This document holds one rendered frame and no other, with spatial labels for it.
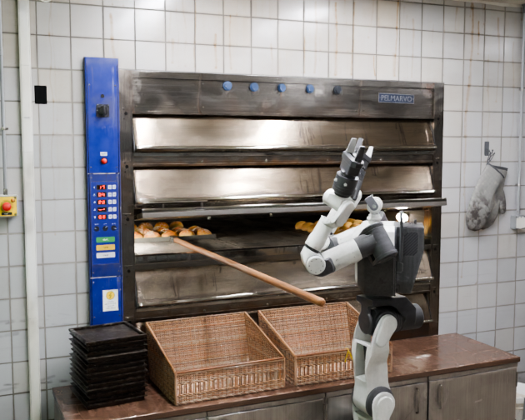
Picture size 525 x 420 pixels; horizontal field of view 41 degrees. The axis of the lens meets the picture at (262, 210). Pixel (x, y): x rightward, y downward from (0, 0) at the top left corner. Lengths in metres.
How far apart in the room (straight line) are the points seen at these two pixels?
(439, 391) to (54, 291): 2.02
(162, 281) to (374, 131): 1.47
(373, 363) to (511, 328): 1.88
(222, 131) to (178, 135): 0.24
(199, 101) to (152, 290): 0.99
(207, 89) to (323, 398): 1.65
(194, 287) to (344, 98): 1.33
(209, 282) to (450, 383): 1.37
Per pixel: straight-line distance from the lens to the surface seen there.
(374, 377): 3.19
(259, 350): 3.68
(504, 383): 4.18
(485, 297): 4.70
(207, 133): 3.66
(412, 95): 4.27
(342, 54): 4.02
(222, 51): 3.72
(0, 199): 3.40
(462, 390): 4.00
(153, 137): 3.57
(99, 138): 3.49
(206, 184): 3.66
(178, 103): 3.64
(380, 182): 4.12
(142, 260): 3.60
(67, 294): 3.56
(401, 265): 3.04
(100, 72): 3.50
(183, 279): 3.69
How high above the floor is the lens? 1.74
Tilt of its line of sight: 5 degrees down
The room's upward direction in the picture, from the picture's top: straight up
